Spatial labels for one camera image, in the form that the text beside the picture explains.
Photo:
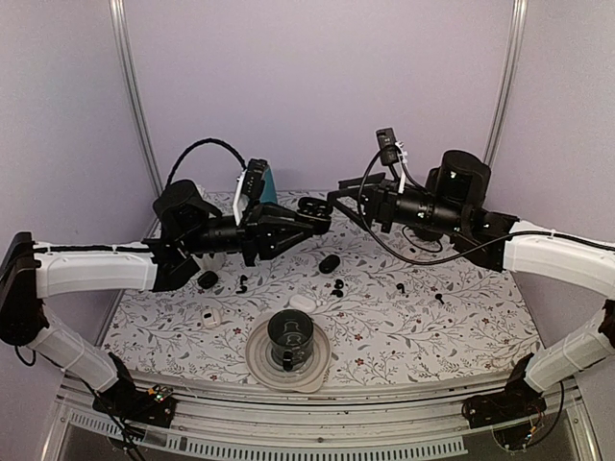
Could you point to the black oval earbud case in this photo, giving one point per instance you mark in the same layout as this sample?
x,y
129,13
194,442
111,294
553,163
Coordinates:
x,y
329,264

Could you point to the aluminium frame post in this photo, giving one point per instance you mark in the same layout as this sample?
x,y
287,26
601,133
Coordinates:
x,y
513,50
120,29

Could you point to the grey ceramic plate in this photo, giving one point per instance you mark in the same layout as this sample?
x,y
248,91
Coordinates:
x,y
308,379

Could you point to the teal vase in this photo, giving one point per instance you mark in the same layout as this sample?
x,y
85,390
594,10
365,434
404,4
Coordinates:
x,y
269,193

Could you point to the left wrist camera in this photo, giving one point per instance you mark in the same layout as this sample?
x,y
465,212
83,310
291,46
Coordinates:
x,y
249,187

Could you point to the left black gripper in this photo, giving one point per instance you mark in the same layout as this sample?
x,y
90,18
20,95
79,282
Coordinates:
x,y
259,230

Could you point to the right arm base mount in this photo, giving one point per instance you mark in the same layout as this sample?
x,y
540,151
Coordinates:
x,y
501,407

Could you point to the cream earbud case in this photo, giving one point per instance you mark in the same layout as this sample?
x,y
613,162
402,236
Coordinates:
x,y
411,251
211,318

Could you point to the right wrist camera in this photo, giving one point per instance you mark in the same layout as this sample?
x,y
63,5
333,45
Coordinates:
x,y
393,157

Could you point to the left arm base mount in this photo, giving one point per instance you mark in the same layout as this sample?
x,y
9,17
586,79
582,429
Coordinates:
x,y
155,406

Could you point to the dark glass mug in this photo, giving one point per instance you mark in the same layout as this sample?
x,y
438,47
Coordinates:
x,y
291,335

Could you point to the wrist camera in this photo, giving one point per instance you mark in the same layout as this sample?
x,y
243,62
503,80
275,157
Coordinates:
x,y
393,157
249,187

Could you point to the black stem earbud pair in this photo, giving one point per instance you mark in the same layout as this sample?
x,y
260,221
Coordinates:
x,y
242,287

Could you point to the right aluminium frame post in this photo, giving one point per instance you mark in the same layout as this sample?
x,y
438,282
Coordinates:
x,y
513,50

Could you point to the dark brown vase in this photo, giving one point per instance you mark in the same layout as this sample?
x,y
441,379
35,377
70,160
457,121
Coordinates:
x,y
428,234

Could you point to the black case with gold line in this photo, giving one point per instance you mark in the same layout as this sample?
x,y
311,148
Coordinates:
x,y
316,212

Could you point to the white ribbed vase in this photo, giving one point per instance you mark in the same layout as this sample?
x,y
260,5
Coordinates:
x,y
211,262

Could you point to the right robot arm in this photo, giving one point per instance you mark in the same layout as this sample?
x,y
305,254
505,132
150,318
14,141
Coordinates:
x,y
451,204

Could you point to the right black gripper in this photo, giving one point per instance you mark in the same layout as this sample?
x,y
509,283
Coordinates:
x,y
381,200

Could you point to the small black round case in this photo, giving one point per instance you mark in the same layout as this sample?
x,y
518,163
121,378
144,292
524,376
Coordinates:
x,y
207,280

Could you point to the left aluminium frame post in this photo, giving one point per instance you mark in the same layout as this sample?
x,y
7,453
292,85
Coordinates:
x,y
120,29

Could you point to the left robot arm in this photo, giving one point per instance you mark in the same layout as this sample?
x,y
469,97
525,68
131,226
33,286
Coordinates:
x,y
191,228

